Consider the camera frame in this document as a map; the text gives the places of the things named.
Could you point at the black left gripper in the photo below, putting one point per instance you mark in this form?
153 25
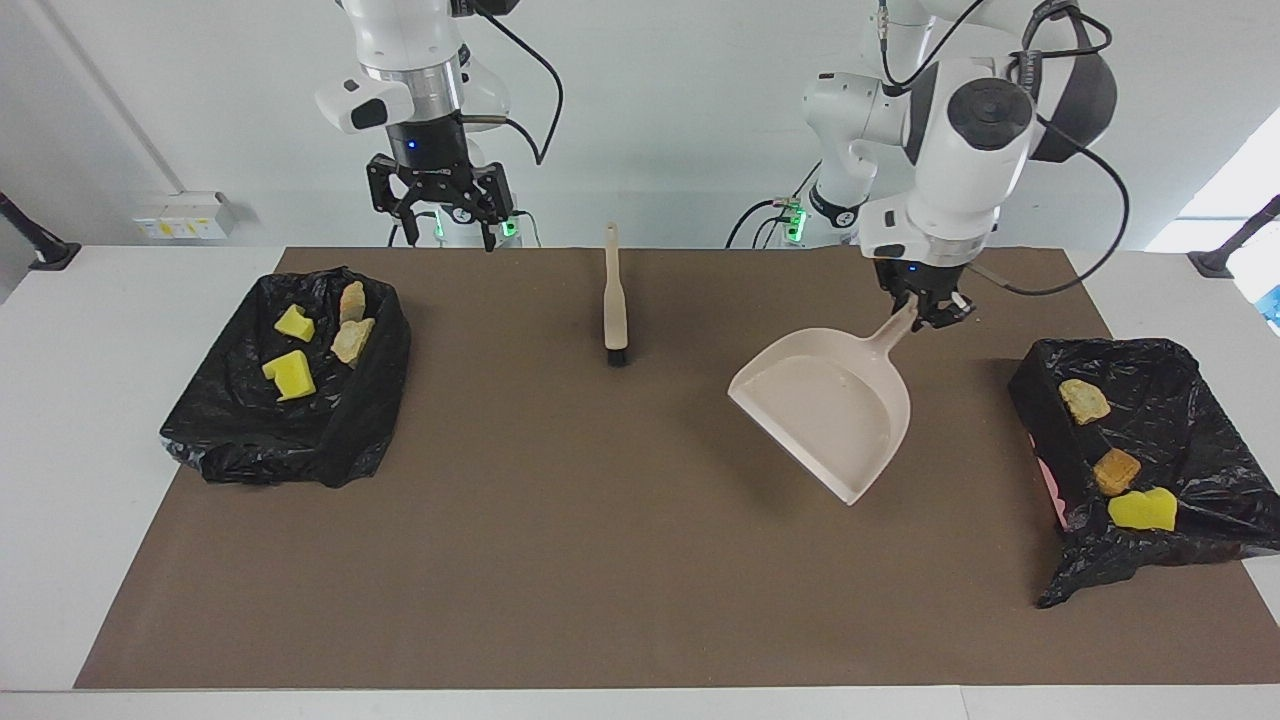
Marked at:
920 278

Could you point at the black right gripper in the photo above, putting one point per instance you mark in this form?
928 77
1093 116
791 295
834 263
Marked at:
435 185

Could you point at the small striped croissant piece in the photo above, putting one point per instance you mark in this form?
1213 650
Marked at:
352 302

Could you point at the beige plastic dustpan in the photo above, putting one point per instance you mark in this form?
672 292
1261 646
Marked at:
830 420

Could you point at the large striped croissant piece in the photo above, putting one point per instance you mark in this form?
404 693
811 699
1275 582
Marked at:
352 340

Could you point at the pale bread chunk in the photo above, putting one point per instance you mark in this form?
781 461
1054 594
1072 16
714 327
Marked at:
1085 401

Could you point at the small yellow sponge piece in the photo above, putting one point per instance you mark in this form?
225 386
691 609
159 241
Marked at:
294 324

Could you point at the beige brush with black bristles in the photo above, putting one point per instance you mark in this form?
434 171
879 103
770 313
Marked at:
616 300

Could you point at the large yellow sponge piece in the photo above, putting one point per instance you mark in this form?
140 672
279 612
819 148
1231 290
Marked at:
290 378

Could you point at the brown round bread roll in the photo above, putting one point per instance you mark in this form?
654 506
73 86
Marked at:
1117 472

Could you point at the green and yellow sponge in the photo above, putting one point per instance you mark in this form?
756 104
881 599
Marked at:
1142 510

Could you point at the pink bin with black bag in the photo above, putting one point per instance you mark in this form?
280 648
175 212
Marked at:
1200 400

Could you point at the blue object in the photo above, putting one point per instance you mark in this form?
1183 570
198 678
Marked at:
1273 305

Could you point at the brown table mat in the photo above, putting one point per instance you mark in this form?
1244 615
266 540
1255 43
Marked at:
640 620

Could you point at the white wall socket box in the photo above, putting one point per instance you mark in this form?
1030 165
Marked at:
180 217

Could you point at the black camera stand foot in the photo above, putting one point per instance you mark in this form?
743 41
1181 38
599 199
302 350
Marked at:
45 250
1215 262

